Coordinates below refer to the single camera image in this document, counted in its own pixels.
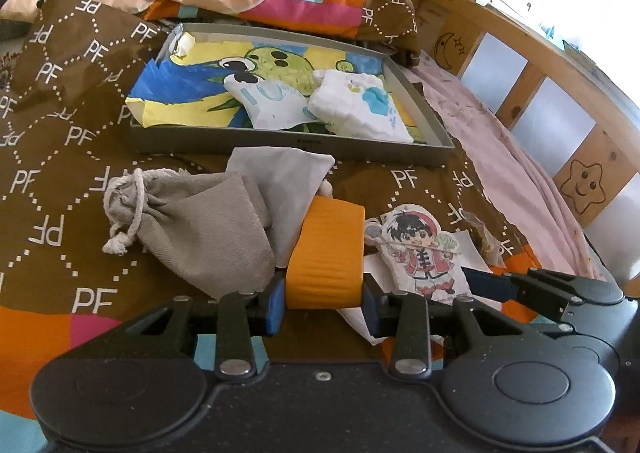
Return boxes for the white tissue sheets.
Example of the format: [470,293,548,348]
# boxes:
[337,230,490,346]

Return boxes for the grey drawstring pouch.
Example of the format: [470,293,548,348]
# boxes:
[103,168,276,299]

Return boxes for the orange fabric roll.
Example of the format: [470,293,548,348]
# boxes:
[285,196,364,310]

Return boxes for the light grey cloth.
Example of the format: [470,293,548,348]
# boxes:
[227,147,335,268]

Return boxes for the white tissue pack blue print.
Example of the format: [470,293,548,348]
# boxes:
[224,75,319,130]

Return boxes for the white cloth blue print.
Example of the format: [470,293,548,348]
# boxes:
[308,70,413,143]

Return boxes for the pink blanket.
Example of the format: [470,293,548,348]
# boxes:
[406,54,614,283]

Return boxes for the grey tray with cartoon liner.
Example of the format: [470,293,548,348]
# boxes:
[125,23,454,166]

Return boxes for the brown PF patterned quilt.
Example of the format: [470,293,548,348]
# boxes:
[1,0,540,452]

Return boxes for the wooden bed frame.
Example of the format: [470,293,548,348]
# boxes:
[394,0,640,299]

